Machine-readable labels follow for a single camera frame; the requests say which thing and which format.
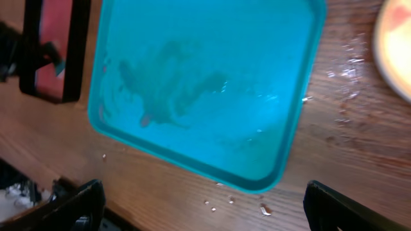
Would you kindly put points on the teal plastic tray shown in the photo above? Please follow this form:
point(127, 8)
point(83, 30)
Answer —
point(213, 86)

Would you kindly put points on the black tray with red liquid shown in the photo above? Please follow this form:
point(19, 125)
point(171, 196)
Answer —
point(56, 34)

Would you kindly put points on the green rimmed plate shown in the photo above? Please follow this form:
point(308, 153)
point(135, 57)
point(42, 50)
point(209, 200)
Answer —
point(391, 45)

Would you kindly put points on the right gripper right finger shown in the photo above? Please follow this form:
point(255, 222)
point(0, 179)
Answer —
point(328, 210)

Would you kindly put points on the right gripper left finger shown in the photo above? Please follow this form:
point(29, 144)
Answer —
point(71, 204)

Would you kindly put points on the dark green sponge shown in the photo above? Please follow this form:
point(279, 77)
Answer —
point(50, 52)

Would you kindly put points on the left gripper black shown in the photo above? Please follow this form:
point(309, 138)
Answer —
point(18, 53)

